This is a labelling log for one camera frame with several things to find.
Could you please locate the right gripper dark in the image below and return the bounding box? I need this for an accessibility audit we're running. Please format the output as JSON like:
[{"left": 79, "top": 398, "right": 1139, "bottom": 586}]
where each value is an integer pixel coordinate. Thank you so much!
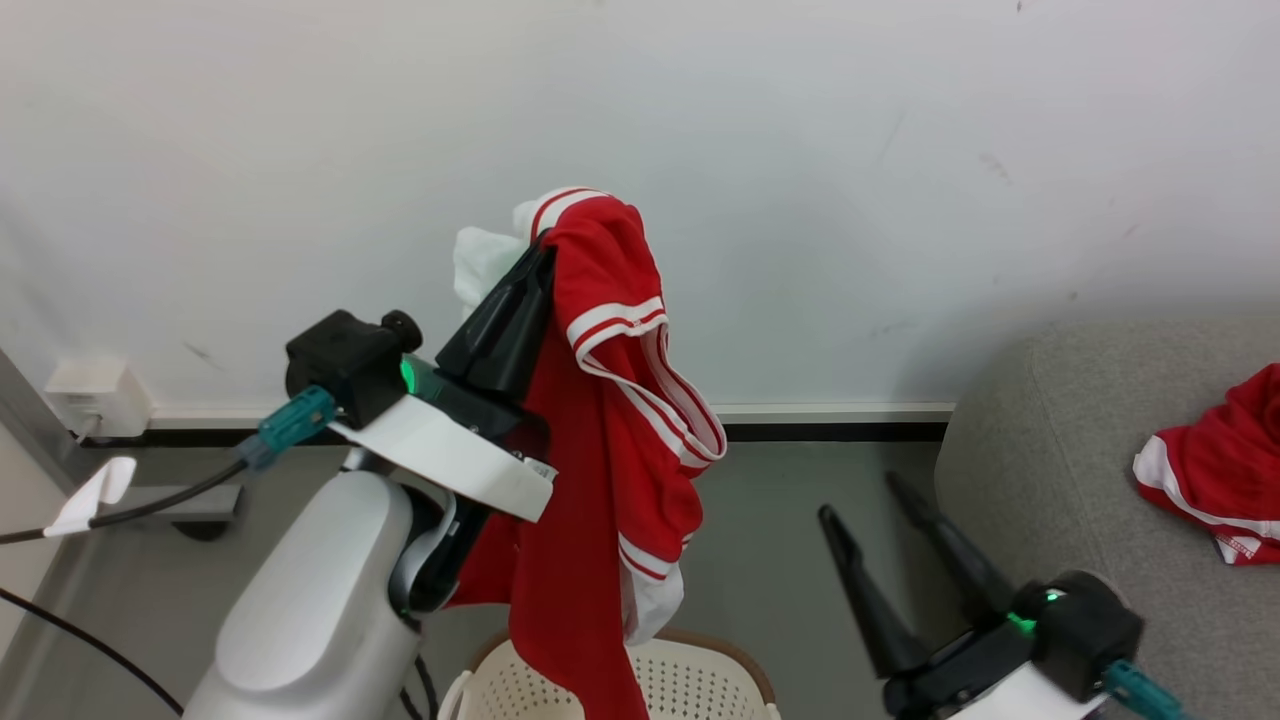
[{"left": 817, "top": 470, "right": 1063, "bottom": 720}]

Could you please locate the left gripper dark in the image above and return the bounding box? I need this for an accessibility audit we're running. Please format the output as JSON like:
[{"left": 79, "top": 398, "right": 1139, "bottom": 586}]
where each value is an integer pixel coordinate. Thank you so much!
[{"left": 399, "top": 246, "right": 559, "bottom": 463}]

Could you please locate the red white-striped sports garment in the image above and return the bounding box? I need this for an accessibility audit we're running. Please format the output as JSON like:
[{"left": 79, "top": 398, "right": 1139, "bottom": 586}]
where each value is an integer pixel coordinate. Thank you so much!
[
  {"left": 1132, "top": 362, "right": 1280, "bottom": 567},
  {"left": 447, "top": 186, "right": 728, "bottom": 720}
]

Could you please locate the grey fabric sofa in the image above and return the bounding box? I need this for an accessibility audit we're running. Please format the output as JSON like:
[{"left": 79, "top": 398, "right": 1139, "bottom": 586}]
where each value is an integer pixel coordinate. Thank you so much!
[{"left": 934, "top": 318, "right": 1280, "bottom": 720}]

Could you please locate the white and black baseboard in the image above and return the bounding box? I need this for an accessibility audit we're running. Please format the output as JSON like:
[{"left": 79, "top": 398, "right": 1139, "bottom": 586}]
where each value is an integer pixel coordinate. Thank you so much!
[{"left": 78, "top": 402, "right": 957, "bottom": 449}]

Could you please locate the white perforated laundry basket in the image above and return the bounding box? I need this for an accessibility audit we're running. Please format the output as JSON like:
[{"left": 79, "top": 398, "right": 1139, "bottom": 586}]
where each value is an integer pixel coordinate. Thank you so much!
[{"left": 437, "top": 627, "right": 782, "bottom": 720}]

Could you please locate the white panel with grey edge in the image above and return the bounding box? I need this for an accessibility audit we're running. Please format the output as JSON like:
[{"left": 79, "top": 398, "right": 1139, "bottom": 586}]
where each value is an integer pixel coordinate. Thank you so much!
[{"left": 0, "top": 348, "right": 83, "bottom": 651}]

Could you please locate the left teal cable connector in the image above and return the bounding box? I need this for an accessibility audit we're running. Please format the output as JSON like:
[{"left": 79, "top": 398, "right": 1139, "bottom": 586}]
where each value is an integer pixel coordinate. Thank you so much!
[{"left": 238, "top": 385, "right": 338, "bottom": 472}]

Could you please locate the teal cable connector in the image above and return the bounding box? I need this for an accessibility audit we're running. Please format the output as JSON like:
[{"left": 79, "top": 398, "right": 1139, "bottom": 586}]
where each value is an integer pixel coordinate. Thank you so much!
[
  {"left": 1100, "top": 659, "right": 1187, "bottom": 720},
  {"left": 238, "top": 385, "right": 338, "bottom": 472}
]

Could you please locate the right teal cable connector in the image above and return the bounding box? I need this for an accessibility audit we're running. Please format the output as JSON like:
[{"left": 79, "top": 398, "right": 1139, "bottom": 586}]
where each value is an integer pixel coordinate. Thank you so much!
[{"left": 1100, "top": 659, "right": 1187, "bottom": 720}]

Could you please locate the grey metal floor bracket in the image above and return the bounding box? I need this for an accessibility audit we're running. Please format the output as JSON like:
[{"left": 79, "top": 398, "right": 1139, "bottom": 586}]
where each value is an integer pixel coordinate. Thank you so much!
[{"left": 98, "top": 484, "right": 245, "bottom": 542}]

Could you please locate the black cable with white tag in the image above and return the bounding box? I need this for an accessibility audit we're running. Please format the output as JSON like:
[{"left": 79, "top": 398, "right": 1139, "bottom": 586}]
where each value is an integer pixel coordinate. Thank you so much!
[{"left": 0, "top": 458, "right": 251, "bottom": 547}]

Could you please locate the white wall socket box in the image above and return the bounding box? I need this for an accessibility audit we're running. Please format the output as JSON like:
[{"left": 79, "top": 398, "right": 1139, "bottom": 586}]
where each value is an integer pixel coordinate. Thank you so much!
[{"left": 44, "top": 359, "right": 154, "bottom": 442}]

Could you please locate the white cable tag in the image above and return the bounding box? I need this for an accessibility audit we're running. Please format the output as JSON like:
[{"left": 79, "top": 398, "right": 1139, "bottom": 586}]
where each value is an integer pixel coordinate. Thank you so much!
[{"left": 43, "top": 456, "right": 138, "bottom": 539}]

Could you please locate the thin black cable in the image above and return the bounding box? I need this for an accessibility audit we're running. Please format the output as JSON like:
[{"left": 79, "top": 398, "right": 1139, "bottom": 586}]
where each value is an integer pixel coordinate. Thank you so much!
[{"left": 0, "top": 587, "right": 187, "bottom": 717}]

